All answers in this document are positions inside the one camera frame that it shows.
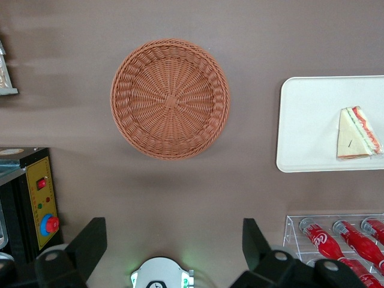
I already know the triangular sandwich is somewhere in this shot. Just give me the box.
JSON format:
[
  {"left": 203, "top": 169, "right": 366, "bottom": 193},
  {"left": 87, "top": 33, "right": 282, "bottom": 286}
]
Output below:
[{"left": 335, "top": 105, "right": 384, "bottom": 160}]

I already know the red cola bottle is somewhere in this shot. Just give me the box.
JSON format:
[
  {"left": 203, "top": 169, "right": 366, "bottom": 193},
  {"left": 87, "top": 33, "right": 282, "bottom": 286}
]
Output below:
[
  {"left": 299, "top": 217, "right": 346, "bottom": 262},
  {"left": 361, "top": 217, "right": 384, "bottom": 244},
  {"left": 338, "top": 257, "right": 383, "bottom": 288},
  {"left": 332, "top": 220, "right": 384, "bottom": 271}
]

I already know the grey snack tray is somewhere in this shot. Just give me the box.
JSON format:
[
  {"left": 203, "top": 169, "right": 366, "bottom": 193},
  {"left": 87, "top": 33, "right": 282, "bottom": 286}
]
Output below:
[{"left": 0, "top": 38, "right": 19, "bottom": 96}]

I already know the brown round wicker basket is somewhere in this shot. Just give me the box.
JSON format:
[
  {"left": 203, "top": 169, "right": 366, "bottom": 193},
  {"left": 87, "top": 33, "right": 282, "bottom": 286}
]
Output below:
[{"left": 110, "top": 38, "right": 232, "bottom": 160}]

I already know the red emergency stop button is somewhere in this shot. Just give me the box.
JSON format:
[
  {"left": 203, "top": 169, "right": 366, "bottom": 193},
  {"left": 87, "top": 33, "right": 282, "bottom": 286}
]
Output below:
[{"left": 40, "top": 213, "right": 60, "bottom": 238}]

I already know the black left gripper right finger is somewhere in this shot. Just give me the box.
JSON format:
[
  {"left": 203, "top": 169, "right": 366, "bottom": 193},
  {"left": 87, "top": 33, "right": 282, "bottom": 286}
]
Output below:
[{"left": 230, "top": 218, "right": 316, "bottom": 288}]

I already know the clear acrylic bottle rack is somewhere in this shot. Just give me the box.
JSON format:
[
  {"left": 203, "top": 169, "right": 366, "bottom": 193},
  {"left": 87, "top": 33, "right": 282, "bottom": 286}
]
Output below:
[{"left": 283, "top": 212, "right": 384, "bottom": 288}]

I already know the black food warmer machine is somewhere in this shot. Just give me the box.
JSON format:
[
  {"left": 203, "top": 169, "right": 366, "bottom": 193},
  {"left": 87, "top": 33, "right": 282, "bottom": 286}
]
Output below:
[{"left": 0, "top": 146, "right": 65, "bottom": 265}]

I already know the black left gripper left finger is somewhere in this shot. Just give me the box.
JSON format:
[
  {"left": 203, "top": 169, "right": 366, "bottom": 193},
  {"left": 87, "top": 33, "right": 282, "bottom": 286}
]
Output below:
[{"left": 34, "top": 217, "right": 108, "bottom": 288}]

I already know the cream plastic tray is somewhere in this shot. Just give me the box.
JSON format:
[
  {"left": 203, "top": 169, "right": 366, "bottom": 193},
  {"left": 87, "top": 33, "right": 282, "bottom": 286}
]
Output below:
[{"left": 275, "top": 74, "right": 384, "bottom": 173}]

